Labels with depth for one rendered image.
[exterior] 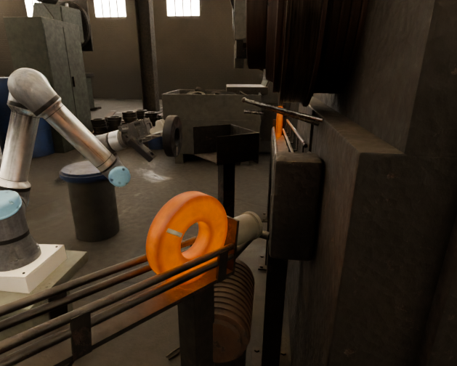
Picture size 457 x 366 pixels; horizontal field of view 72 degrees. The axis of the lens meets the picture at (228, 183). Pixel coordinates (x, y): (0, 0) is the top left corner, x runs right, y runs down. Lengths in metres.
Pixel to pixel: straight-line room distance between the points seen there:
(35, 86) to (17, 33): 3.30
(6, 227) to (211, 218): 0.82
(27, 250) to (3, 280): 0.11
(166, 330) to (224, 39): 10.22
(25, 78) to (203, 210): 0.81
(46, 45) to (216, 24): 7.55
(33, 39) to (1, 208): 3.29
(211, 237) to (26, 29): 4.00
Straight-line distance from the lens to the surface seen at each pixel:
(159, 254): 0.49
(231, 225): 0.57
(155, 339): 1.37
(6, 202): 1.21
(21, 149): 1.31
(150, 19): 7.83
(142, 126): 1.23
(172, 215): 0.48
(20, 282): 1.22
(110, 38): 12.22
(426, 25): 0.47
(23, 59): 4.43
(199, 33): 11.22
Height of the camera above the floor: 0.97
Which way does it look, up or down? 20 degrees down
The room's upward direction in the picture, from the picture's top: straight up
